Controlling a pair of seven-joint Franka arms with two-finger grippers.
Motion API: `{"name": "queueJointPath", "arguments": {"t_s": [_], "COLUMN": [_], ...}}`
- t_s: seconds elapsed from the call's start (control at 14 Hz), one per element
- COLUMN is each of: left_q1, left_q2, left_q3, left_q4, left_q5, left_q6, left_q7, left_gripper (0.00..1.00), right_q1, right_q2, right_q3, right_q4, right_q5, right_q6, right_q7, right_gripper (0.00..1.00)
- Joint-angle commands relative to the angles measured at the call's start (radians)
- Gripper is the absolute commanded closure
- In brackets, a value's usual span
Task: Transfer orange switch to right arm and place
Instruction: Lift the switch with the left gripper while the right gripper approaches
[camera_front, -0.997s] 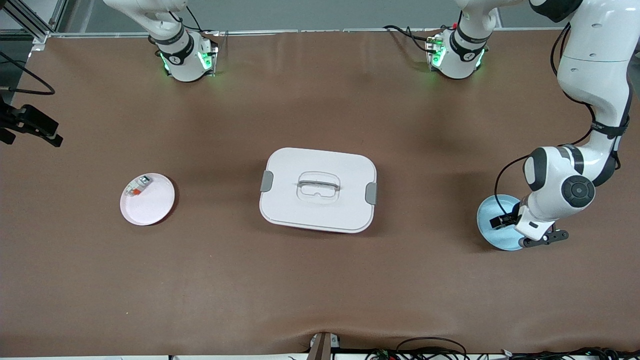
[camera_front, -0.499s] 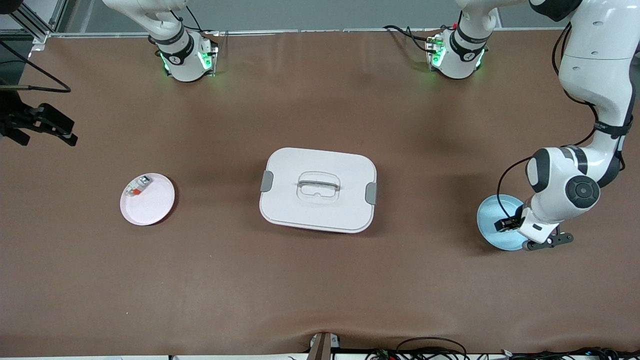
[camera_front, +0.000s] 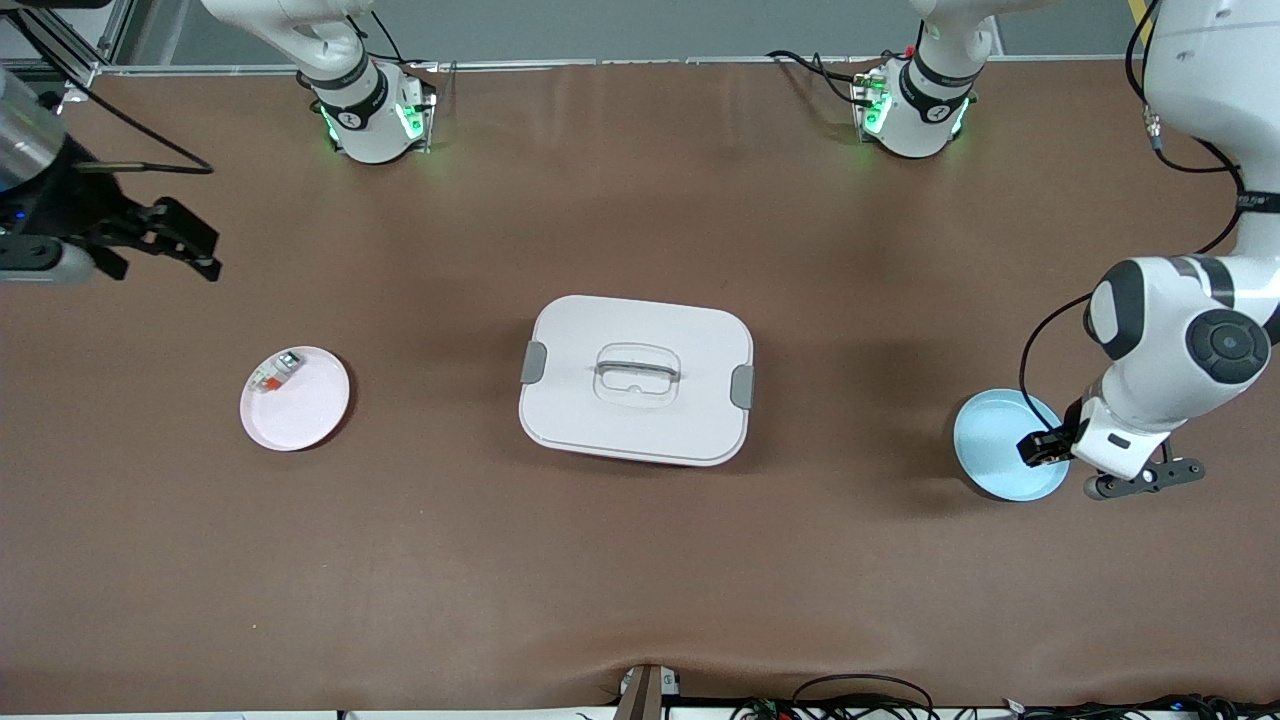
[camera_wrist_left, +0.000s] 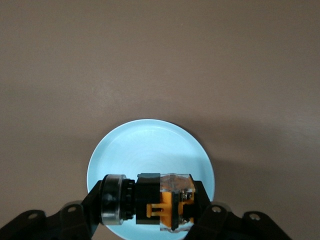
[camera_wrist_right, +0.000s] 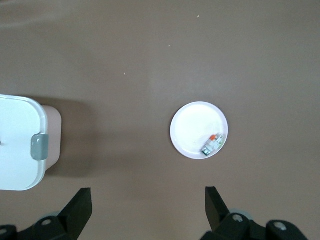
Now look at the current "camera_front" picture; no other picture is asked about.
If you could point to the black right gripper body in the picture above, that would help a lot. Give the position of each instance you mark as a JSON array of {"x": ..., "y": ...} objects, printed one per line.
[{"x": 72, "y": 213}]

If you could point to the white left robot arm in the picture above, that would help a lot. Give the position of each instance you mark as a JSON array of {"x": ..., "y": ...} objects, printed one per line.
[{"x": 1200, "y": 340}]

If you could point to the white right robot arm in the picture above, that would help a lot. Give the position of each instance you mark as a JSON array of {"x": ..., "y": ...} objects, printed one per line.
[{"x": 370, "y": 130}]

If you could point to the light blue round plate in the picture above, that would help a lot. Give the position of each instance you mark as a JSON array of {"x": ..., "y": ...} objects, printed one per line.
[{"x": 990, "y": 440}]

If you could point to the white and orange connector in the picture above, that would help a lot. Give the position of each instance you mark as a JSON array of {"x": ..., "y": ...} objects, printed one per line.
[{"x": 275, "y": 373}]

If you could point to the pink round plate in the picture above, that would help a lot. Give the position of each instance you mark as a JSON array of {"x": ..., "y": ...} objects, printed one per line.
[{"x": 300, "y": 415}]

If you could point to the grey box latch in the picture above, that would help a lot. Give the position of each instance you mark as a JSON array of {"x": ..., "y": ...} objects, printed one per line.
[
  {"x": 742, "y": 387},
  {"x": 533, "y": 362}
]

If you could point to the white lidded box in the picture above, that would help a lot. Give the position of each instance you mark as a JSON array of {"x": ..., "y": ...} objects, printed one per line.
[{"x": 640, "y": 430}]

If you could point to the aluminium frame post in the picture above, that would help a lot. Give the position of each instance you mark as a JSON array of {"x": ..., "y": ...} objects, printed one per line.
[{"x": 82, "y": 72}]

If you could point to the metal table edge rail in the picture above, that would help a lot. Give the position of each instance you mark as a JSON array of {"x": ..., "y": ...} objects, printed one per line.
[{"x": 650, "y": 62}]

